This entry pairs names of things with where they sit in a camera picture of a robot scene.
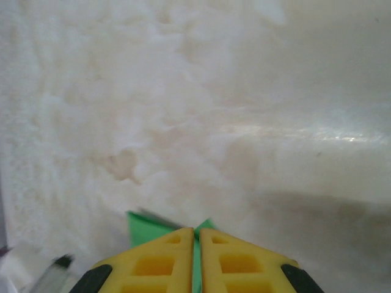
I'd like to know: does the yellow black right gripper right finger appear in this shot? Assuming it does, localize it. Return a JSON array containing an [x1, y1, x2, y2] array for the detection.
[[200, 228, 320, 293]]

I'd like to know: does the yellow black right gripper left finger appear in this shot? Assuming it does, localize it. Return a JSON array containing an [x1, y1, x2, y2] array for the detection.
[[73, 227, 195, 293]]

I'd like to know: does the green paper sheet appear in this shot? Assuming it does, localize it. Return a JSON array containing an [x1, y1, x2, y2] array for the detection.
[[126, 210, 219, 293]]

